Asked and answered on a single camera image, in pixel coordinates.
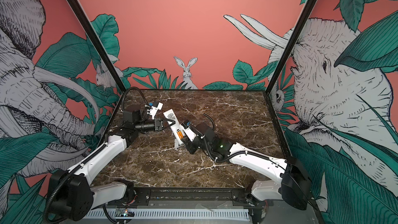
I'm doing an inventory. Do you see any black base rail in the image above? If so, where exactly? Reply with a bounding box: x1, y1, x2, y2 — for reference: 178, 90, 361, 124
108, 187, 276, 206

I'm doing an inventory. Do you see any right black corrugated cable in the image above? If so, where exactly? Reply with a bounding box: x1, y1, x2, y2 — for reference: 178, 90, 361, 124
203, 113, 216, 131

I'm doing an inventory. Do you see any left black corrugated cable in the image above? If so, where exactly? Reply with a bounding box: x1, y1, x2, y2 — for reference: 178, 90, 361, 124
121, 86, 148, 110

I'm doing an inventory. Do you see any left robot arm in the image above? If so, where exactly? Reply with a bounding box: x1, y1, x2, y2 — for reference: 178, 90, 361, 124
42, 105, 179, 224

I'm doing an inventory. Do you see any left black frame post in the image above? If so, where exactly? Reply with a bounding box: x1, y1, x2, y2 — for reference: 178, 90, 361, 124
67, 0, 126, 93

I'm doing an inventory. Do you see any right black frame post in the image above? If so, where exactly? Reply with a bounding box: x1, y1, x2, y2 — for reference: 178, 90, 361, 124
265, 0, 317, 96

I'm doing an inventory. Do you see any orange battery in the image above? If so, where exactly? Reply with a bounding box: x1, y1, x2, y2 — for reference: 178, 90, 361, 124
177, 131, 183, 139

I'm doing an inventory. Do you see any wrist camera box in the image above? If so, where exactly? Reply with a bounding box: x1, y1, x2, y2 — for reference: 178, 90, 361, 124
180, 120, 197, 142
147, 102, 163, 119

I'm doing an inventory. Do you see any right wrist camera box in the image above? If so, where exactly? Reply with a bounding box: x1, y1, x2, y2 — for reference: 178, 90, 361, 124
180, 120, 197, 142

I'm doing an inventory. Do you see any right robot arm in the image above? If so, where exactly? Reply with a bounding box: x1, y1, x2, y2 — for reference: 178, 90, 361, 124
180, 121, 312, 211

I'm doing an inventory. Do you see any white remote control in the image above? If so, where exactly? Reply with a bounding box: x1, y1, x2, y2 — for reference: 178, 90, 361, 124
163, 109, 186, 149

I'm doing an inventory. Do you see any black corrugated cable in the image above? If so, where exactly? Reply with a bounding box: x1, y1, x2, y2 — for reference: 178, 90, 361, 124
203, 113, 216, 131
121, 86, 148, 110

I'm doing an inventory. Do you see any black frame post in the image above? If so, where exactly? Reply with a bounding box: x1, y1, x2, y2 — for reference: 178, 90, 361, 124
67, 0, 126, 93
265, 0, 317, 96

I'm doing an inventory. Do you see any white slotted cable duct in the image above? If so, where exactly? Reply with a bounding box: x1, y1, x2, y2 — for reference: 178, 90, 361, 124
80, 208, 251, 220

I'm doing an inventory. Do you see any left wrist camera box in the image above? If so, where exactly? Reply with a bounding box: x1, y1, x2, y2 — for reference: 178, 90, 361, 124
147, 102, 163, 119

